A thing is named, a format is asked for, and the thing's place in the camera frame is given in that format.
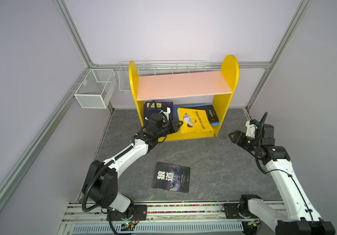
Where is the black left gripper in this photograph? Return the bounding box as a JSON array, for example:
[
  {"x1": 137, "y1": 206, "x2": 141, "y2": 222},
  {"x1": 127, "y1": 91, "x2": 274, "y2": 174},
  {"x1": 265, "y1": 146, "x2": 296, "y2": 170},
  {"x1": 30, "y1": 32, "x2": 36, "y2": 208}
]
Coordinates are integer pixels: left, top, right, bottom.
[{"x1": 156, "y1": 119, "x2": 183, "y2": 139}]

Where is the yellow cartoon cover book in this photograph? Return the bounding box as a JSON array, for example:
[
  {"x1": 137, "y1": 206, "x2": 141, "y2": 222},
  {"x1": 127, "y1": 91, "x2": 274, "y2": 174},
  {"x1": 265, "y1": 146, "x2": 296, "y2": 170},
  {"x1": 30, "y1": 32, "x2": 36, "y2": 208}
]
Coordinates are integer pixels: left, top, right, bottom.
[{"x1": 177, "y1": 108, "x2": 213, "y2": 134}]

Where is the blue book of fan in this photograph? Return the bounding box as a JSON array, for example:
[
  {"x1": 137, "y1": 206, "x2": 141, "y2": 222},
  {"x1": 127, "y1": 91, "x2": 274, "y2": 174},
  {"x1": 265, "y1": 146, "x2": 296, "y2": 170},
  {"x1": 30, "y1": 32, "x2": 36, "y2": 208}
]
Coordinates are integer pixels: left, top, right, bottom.
[{"x1": 144, "y1": 101, "x2": 174, "y2": 120}]

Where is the black book orange title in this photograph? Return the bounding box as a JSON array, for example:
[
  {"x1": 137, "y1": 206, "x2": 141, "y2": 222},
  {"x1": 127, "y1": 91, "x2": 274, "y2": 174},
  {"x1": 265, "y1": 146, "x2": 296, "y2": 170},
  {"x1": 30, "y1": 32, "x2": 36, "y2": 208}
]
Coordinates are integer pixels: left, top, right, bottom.
[{"x1": 196, "y1": 105, "x2": 220, "y2": 126}]

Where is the black wolf cover book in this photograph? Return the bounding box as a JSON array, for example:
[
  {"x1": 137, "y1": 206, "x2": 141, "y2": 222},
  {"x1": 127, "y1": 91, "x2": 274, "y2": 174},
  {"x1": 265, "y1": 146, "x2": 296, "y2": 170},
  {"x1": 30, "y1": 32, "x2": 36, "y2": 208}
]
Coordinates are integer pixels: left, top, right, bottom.
[{"x1": 152, "y1": 162, "x2": 191, "y2": 193}]

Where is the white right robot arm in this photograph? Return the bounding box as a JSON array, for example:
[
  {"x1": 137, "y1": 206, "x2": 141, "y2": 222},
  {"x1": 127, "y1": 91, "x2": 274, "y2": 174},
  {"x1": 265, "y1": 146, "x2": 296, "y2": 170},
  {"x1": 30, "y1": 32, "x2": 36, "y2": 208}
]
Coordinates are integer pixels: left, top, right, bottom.
[{"x1": 229, "y1": 113, "x2": 336, "y2": 235}]

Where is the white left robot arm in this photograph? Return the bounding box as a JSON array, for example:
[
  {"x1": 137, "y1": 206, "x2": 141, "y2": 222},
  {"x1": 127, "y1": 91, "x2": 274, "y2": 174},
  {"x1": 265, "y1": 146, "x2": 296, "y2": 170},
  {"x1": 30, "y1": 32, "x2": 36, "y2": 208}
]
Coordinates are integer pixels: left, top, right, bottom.
[{"x1": 81, "y1": 100, "x2": 184, "y2": 218}]

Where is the yellow wooden bookshelf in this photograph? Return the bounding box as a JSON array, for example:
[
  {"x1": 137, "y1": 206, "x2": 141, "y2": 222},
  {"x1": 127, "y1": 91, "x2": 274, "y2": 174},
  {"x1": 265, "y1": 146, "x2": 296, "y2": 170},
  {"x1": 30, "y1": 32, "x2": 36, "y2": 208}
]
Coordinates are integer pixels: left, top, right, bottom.
[{"x1": 129, "y1": 55, "x2": 239, "y2": 143}]

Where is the white mesh basket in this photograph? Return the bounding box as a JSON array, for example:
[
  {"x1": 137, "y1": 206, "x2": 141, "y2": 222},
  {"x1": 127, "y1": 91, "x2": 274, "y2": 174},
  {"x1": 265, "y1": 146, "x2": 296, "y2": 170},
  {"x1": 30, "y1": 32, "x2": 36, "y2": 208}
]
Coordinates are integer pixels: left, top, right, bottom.
[{"x1": 75, "y1": 69, "x2": 117, "y2": 109}]

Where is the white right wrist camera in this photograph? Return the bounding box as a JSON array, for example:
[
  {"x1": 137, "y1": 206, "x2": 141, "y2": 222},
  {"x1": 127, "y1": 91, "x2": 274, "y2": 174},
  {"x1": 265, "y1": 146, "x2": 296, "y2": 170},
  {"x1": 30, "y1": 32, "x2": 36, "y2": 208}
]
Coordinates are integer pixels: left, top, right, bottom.
[{"x1": 246, "y1": 119, "x2": 258, "y2": 138}]

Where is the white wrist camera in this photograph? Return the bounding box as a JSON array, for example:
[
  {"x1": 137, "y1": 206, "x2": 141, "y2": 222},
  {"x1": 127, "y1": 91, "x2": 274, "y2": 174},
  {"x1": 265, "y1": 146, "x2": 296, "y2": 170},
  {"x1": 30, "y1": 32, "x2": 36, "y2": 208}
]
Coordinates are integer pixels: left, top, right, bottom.
[
  {"x1": 246, "y1": 119, "x2": 258, "y2": 138},
  {"x1": 162, "y1": 107, "x2": 171, "y2": 120}
]

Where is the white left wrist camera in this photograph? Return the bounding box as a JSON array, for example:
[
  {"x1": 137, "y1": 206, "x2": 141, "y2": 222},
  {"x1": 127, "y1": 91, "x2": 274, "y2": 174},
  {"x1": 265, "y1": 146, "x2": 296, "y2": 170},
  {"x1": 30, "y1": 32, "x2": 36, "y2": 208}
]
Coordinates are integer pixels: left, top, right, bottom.
[{"x1": 162, "y1": 107, "x2": 171, "y2": 120}]

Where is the white wire rack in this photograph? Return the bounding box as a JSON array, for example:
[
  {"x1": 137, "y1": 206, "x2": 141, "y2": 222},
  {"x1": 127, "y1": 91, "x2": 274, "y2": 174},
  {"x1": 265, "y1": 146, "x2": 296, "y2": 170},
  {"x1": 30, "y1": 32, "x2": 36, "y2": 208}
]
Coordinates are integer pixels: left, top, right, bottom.
[{"x1": 118, "y1": 60, "x2": 206, "y2": 93}]

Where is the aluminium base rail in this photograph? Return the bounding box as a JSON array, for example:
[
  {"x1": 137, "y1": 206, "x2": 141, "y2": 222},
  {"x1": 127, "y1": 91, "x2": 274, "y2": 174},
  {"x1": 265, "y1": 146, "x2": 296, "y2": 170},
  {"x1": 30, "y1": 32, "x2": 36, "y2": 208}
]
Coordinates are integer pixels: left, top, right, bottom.
[{"x1": 56, "y1": 199, "x2": 313, "y2": 235}]

